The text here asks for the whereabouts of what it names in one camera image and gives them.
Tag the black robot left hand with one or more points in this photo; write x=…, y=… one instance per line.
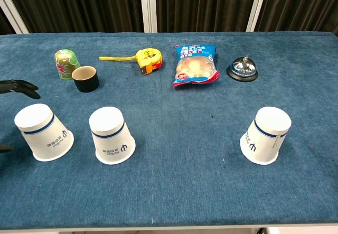
x=18, y=86

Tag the green gold nesting doll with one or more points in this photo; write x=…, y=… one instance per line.
x=63, y=63

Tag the blue table cloth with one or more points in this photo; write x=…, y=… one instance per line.
x=179, y=186

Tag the blue bread bag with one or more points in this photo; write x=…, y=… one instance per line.
x=195, y=66

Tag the white paper cup blue stripe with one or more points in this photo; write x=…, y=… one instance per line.
x=264, y=139
x=112, y=139
x=46, y=136

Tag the black nesting doll base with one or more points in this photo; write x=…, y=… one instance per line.
x=85, y=82

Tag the dark pleated curtain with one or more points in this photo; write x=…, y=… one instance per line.
x=301, y=4
x=206, y=4
x=79, y=4

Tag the white frame post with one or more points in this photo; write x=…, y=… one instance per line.
x=148, y=7
x=13, y=12
x=257, y=7

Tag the silver call bell black base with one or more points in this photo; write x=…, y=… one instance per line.
x=242, y=70

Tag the yellow tape measure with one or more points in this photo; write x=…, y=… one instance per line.
x=149, y=61

